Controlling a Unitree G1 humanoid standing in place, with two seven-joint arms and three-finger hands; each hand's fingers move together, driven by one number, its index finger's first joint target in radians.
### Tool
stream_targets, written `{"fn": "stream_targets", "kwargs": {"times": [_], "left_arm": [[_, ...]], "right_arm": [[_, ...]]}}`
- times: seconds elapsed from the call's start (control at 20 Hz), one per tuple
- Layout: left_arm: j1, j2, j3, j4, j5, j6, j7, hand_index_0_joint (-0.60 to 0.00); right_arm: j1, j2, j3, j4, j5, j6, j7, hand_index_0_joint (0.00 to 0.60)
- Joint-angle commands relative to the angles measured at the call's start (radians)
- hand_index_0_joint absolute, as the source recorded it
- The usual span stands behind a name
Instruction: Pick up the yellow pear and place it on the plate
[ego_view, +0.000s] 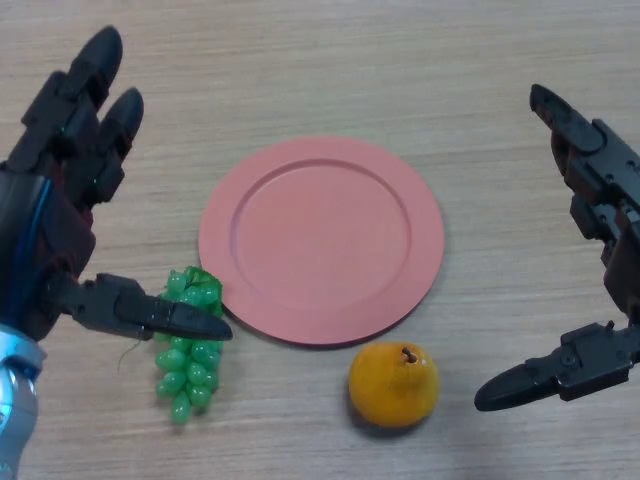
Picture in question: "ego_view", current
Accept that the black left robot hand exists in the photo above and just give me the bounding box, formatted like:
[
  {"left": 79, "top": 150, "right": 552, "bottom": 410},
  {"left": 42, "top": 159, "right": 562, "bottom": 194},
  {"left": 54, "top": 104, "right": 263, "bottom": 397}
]
[{"left": 0, "top": 25, "right": 234, "bottom": 346}]

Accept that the green grape bunch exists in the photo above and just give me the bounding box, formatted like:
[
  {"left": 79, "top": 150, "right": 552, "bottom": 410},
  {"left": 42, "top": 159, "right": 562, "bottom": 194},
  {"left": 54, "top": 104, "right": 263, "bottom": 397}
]
[{"left": 149, "top": 266, "right": 225, "bottom": 427}]

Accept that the yellow pear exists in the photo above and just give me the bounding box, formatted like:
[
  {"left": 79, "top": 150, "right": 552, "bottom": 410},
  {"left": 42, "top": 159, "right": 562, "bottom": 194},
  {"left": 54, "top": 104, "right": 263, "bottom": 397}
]
[{"left": 348, "top": 341, "right": 441, "bottom": 428}]

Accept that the pink round plate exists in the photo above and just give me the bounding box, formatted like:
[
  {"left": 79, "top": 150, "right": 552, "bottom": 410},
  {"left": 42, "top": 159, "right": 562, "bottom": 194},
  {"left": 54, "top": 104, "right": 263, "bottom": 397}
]
[{"left": 197, "top": 135, "right": 446, "bottom": 348}]

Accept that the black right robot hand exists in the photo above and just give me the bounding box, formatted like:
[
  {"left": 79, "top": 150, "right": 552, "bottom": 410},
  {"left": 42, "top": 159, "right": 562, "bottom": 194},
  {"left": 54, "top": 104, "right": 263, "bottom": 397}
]
[{"left": 473, "top": 83, "right": 640, "bottom": 413}]

